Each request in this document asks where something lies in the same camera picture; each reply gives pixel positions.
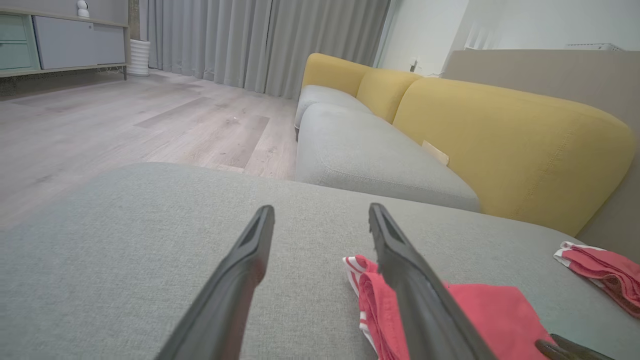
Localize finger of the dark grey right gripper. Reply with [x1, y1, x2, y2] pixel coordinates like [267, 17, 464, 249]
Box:
[550, 334, 616, 360]
[535, 340, 571, 360]

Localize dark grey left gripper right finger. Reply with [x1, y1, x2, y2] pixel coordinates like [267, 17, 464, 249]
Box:
[368, 202, 497, 360]

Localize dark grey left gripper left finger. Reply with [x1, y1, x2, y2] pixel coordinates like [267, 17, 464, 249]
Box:
[155, 205, 276, 360]

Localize red jersey number 23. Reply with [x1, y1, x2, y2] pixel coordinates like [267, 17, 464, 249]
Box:
[342, 254, 558, 360]

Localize red shorts with white stripe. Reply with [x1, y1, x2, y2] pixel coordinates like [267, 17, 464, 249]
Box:
[553, 241, 640, 320]

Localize large grey sofa seat cushion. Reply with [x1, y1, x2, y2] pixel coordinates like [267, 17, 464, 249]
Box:
[0, 161, 640, 360]

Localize beige sofa label tag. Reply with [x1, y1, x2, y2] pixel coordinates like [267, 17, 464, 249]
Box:
[421, 140, 450, 167]

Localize medium grey sofa seat cushion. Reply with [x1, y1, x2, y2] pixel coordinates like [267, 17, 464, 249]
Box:
[295, 102, 482, 213]

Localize large yellow sofa back cushion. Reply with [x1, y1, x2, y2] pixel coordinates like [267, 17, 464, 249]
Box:
[392, 77, 636, 237]

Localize narrow yellow sofa back cushion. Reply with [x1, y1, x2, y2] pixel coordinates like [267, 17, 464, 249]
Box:
[356, 68, 423, 124]

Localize small grey sofa seat cushion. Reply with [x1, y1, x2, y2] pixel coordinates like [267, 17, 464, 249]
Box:
[294, 84, 373, 131]

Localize yellow sofa end cushion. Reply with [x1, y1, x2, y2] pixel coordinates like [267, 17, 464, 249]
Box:
[301, 53, 373, 98]

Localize white ribbed plant pot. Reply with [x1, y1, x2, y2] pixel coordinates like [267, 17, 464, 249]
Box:
[126, 39, 151, 77]

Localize grey pleated curtain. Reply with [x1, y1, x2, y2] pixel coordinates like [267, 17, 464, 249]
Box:
[139, 0, 392, 100]

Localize grey green TV cabinet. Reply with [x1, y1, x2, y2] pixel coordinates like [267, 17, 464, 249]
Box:
[0, 7, 131, 81]

